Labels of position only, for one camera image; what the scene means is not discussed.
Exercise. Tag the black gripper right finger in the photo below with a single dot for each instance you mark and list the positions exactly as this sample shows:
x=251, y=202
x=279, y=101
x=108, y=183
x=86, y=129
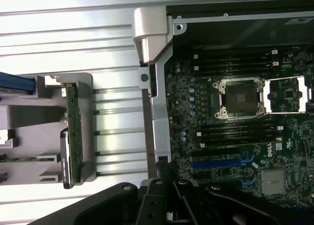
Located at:
x=186, y=205

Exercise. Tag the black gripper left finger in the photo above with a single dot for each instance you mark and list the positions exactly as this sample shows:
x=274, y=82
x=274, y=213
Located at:
x=152, y=203

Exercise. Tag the blue expansion slot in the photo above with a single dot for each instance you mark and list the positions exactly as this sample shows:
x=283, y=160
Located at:
x=213, y=165

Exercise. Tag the black RAM slot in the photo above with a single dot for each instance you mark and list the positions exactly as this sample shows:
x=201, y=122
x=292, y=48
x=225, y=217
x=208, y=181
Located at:
x=240, y=132
x=233, y=54
x=240, y=137
x=233, y=72
x=233, y=66
x=240, y=126
x=233, y=60

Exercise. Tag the silver finned heatsink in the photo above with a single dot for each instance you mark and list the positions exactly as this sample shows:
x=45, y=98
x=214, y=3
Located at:
x=273, y=182

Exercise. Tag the grey desktop computer case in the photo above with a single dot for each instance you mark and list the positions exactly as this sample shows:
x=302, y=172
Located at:
x=159, y=112

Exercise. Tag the CPU socket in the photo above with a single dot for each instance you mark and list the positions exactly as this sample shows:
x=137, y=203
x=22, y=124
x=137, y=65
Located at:
x=241, y=97

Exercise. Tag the green motherboard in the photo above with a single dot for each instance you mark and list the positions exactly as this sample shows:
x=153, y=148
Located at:
x=301, y=136

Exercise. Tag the metal socket cover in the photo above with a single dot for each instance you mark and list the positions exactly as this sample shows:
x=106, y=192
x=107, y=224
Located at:
x=287, y=95

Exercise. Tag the grey parts rack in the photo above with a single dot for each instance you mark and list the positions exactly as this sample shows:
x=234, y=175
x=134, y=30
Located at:
x=29, y=117

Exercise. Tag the hard disk with blue rails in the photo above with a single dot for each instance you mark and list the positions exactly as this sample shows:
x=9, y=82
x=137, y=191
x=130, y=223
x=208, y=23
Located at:
x=17, y=84

